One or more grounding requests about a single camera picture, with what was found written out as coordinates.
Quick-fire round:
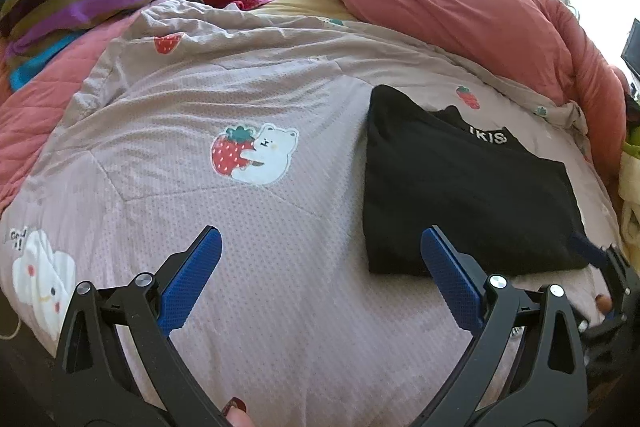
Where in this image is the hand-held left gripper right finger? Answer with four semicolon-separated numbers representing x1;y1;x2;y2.
420;225;588;427

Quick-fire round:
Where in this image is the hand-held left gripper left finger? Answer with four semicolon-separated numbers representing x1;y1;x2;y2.
52;226;231;427

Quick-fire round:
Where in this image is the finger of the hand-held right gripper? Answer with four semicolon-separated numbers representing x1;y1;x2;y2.
570;234;609;269

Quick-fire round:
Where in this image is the black shirt with white print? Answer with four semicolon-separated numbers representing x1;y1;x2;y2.
362;84;593;278

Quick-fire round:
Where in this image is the person's left hand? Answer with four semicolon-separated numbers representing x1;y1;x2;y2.
220;398;262;427

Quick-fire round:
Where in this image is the yellow-green cloth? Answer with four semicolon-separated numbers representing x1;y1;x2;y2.
619;127;640;238

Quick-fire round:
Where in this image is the black monitor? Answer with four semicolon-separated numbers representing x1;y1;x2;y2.
621;19;640;75

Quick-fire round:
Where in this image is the pink printed bear quilt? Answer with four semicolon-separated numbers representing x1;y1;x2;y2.
0;0;616;427

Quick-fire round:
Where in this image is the coral puffy duvet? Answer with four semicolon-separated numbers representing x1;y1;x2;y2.
315;0;631;190

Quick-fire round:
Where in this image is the pale yellow bedsheet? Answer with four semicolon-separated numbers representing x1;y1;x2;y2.
250;0;356;24

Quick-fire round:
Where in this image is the white cable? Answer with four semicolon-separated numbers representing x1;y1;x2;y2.
0;314;22;340

